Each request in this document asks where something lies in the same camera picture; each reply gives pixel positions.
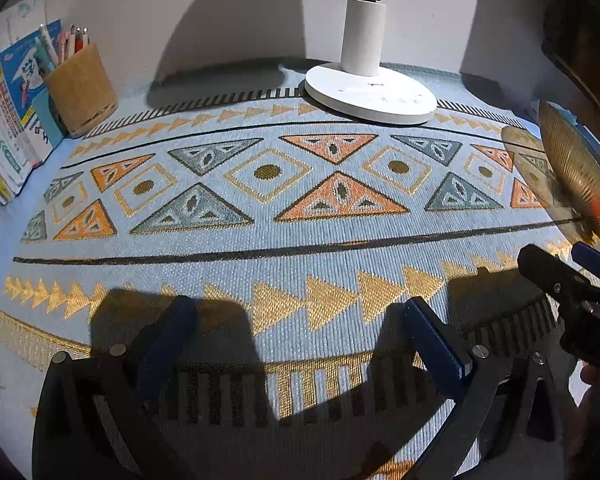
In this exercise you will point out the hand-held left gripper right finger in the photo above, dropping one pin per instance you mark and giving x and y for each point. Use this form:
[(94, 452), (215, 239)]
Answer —
[(437, 352)]

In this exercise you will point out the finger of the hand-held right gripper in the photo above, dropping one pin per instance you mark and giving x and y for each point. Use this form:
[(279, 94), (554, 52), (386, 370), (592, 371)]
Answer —
[(595, 261), (550, 270)]

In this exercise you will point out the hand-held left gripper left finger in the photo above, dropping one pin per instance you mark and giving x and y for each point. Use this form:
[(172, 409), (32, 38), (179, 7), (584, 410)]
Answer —
[(167, 337)]

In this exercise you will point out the amber ribbed glass bowl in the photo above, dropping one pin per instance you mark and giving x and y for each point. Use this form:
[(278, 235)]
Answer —
[(575, 175)]

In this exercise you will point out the person's right hand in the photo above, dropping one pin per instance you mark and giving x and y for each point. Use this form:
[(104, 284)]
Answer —
[(597, 410)]

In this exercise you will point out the patterned woven table mat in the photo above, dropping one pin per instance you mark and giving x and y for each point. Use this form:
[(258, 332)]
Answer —
[(280, 260)]

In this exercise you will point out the dark framed screen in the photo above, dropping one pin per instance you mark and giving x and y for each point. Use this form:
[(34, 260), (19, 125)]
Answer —
[(585, 35)]

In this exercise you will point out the light blue booklet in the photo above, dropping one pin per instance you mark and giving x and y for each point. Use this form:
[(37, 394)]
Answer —
[(49, 120)]

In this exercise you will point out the wooden pen holder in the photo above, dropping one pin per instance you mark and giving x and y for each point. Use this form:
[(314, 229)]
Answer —
[(82, 92)]

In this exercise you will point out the row of books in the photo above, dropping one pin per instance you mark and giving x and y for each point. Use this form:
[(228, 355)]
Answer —
[(10, 110)]

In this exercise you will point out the white desk lamp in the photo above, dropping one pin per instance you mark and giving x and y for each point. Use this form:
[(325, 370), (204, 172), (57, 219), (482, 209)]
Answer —
[(362, 35)]

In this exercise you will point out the bunch of pens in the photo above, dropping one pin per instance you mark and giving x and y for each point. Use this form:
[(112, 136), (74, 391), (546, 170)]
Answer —
[(62, 45)]

